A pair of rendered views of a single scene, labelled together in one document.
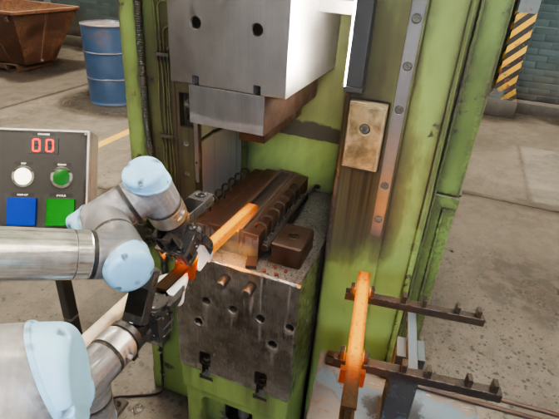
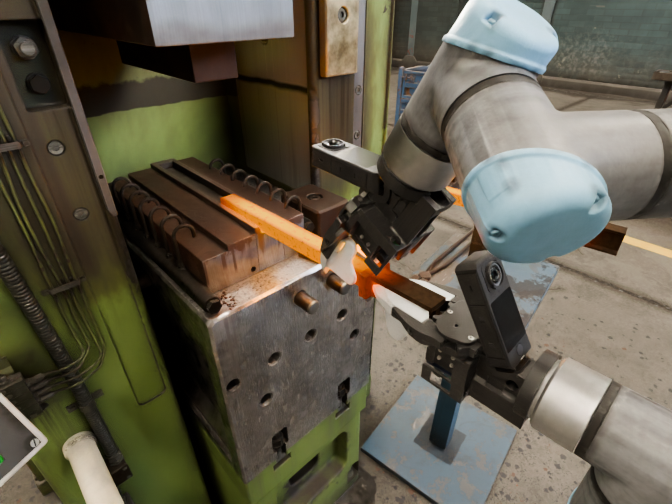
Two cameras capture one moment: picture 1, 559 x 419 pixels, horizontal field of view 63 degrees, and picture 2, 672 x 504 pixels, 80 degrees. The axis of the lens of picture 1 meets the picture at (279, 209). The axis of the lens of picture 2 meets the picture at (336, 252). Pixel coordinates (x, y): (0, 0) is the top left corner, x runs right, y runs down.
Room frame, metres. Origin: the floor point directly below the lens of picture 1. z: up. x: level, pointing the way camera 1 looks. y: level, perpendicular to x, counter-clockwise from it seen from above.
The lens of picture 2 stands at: (0.68, 0.60, 1.32)
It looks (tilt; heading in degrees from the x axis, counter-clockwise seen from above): 32 degrees down; 297
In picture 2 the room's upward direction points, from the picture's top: straight up
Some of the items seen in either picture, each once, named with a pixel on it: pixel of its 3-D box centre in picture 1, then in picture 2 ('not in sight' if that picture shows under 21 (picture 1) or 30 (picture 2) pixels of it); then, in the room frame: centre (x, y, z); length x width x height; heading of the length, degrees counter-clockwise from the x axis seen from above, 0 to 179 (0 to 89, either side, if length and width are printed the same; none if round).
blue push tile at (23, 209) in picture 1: (22, 211); not in sight; (1.04, 0.69, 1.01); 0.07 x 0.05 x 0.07; 95
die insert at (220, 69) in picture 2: (273, 115); (170, 51); (1.28, 0.04, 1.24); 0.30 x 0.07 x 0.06; 160
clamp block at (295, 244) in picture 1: (293, 245); (315, 210); (1.05, -0.04, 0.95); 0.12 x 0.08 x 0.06; 160
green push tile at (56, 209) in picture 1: (61, 212); not in sight; (1.05, 0.59, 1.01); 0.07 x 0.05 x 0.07; 95
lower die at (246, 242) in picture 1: (256, 204); (199, 209); (1.25, 0.07, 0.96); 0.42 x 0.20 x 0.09; 160
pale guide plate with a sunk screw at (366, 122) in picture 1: (363, 135); (339, 27); (1.07, -0.20, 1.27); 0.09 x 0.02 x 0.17; 70
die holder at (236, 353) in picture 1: (269, 275); (237, 298); (1.24, 0.02, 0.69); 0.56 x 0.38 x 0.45; 160
